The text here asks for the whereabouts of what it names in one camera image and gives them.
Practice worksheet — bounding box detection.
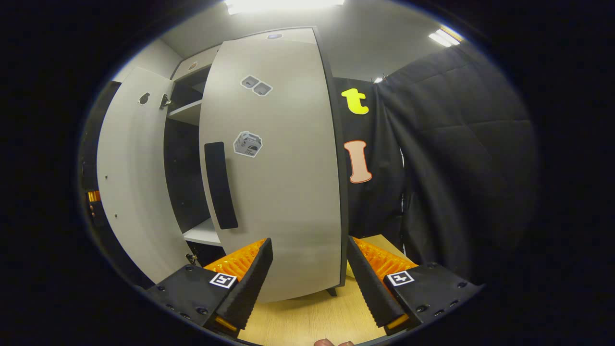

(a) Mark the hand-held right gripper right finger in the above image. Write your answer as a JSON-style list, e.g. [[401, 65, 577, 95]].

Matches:
[[346, 235, 482, 333]]

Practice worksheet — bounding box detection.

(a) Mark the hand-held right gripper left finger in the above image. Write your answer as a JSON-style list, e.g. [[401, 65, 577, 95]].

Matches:
[[146, 237, 273, 335]]

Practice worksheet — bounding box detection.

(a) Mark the grey shoe cabinet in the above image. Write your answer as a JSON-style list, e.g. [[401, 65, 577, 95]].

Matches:
[[161, 44, 338, 297]]

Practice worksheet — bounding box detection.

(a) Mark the black backdrop cloth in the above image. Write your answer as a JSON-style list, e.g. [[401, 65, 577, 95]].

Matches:
[[377, 42, 540, 285], [335, 76, 407, 251]]

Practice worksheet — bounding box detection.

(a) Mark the ceiling light panel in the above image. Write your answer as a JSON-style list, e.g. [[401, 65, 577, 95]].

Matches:
[[429, 26, 465, 48], [225, 0, 345, 14]]

